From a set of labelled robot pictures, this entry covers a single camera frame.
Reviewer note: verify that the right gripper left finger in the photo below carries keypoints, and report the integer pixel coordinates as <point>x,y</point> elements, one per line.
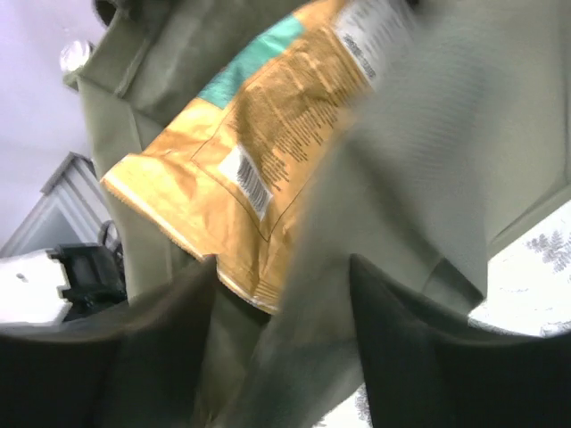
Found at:
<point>136,364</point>

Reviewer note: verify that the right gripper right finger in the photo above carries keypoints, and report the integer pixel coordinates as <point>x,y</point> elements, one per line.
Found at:
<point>427,366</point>

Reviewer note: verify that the brown paper snack bag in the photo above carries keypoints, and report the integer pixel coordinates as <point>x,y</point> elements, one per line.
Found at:
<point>226,176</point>

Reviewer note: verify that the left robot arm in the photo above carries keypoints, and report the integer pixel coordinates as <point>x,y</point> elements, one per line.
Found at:
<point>47,287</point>

